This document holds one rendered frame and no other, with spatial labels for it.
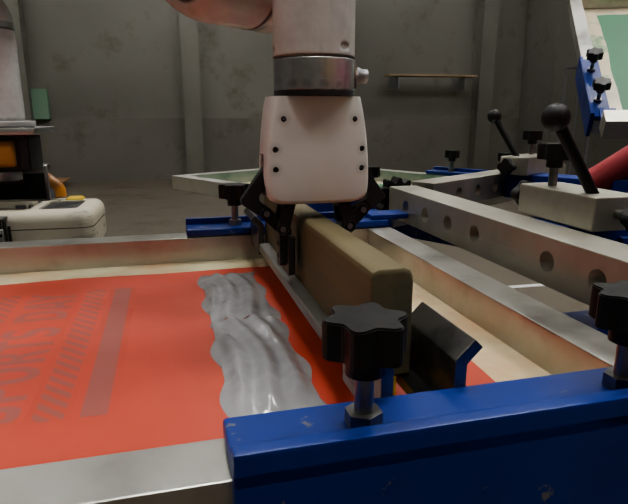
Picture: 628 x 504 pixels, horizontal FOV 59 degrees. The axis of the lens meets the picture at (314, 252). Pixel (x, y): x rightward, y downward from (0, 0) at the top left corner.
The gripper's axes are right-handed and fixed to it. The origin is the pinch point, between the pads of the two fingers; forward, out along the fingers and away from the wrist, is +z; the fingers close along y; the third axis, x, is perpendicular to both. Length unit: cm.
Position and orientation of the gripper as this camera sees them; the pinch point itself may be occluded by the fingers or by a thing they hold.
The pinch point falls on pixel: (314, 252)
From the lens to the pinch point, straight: 55.4
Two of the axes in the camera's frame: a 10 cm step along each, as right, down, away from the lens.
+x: 2.5, 2.3, -9.4
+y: -9.7, 0.6, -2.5
